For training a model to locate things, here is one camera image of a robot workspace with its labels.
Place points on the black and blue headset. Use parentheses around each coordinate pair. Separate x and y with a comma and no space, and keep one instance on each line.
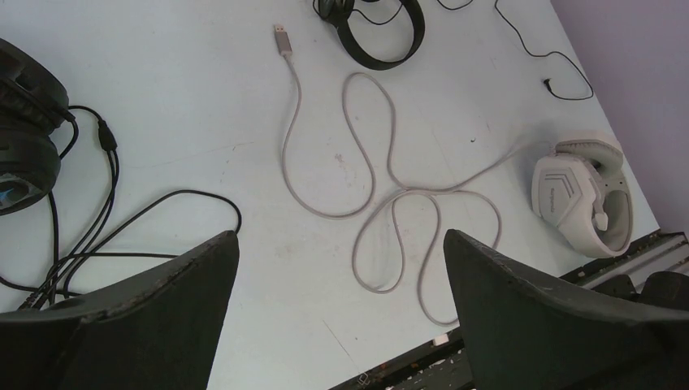
(33,105)

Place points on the white gaming headset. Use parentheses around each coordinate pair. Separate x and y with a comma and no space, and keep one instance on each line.
(580,189)

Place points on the small black on-ear headphones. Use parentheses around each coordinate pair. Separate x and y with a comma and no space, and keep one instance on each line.
(378,40)

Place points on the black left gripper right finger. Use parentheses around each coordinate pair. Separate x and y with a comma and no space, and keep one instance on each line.
(526,329)

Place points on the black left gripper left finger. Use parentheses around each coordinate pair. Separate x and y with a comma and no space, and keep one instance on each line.
(158,329)

